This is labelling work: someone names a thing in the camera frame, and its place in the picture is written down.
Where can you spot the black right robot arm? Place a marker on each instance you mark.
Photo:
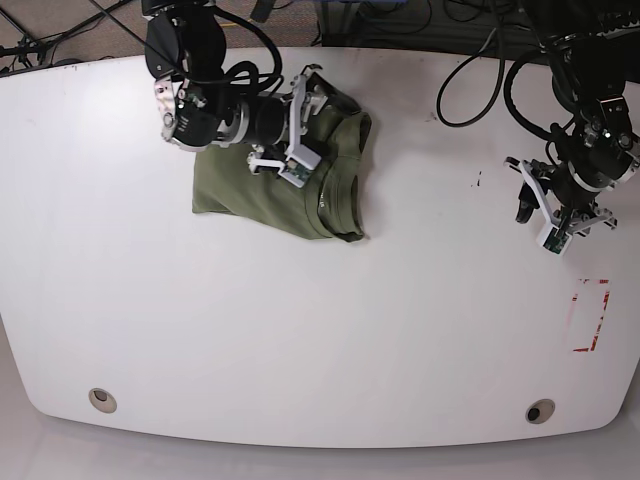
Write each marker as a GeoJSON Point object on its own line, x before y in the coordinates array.
{"type": "Point", "coordinates": [185, 41]}

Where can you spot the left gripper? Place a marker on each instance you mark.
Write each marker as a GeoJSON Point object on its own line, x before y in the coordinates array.
{"type": "Point", "coordinates": [601, 153]}

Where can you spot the right table grommet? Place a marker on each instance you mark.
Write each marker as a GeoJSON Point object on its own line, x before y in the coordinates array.
{"type": "Point", "coordinates": [540, 411]}

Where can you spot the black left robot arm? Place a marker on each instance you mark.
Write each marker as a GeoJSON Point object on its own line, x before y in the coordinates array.
{"type": "Point", "coordinates": [586, 65]}

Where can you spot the table grommet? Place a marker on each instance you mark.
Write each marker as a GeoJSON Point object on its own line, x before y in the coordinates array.
{"type": "Point", "coordinates": [102, 401]}
{"type": "Point", "coordinates": [540, 411]}

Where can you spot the left table grommet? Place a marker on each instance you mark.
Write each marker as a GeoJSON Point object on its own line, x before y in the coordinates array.
{"type": "Point", "coordinates": [102, 401]}

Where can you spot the green T-shirt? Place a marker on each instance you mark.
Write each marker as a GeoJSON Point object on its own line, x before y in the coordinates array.
{"type": "Point", "coordinates": [327, 206]}

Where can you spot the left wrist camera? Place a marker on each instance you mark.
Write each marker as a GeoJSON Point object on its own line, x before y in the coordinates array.
{"type": "Point", "coordinates": [553, 239]}

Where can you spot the red tape marking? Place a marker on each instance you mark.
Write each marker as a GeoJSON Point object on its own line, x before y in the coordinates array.
{"type": "Point", "coordinates": [588, 308]}

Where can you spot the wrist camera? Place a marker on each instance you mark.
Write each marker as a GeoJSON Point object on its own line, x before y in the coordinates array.
{"type": "Point", "coordinates": [553, 239]}
{"type": "Point", "coordinates": [296, 170]}

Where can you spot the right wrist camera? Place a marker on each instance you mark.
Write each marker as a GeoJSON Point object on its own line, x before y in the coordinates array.
{"type": "Point", "coordinates": [296, 170]}

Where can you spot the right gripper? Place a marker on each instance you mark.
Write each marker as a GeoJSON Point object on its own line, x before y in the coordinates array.
{"type": "Point", "coordinates": [271, 124]}

